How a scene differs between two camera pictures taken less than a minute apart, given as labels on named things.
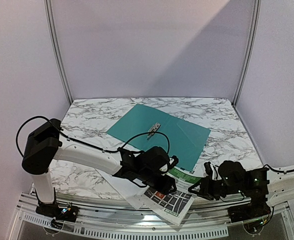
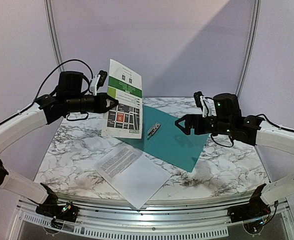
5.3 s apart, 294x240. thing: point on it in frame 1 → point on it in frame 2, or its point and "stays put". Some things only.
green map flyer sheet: (172, 207) → (125, 120)
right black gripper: (207, 185) → (193, 123)
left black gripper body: (147, 178) → (76, 104)
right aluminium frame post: (257, 5) stays put
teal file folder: (186, 140) stays put
